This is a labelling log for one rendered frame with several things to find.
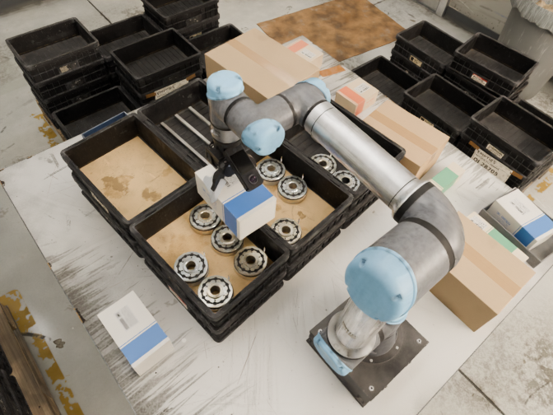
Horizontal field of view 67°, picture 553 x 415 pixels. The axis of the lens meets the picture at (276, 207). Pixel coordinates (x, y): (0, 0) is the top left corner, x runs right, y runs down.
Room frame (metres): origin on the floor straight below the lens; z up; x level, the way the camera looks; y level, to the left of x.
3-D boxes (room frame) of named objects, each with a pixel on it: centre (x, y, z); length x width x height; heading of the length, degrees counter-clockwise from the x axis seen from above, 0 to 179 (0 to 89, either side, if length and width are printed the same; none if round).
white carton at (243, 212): (0.67, 0.11, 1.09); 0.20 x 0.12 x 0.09; 45
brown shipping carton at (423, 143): (1.24, -0.47, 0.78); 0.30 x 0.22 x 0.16; 52
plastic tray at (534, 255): (0.93, -0.94, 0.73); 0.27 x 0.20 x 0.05; 38
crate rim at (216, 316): (0.62, 0.19, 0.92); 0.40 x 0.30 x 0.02; 50
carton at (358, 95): (1.56, -0.31, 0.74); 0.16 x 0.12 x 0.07; 138
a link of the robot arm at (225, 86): (0.69, 0.13, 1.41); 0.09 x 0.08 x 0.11; 44
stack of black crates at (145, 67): (1.93, 0.74, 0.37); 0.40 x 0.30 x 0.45; 134
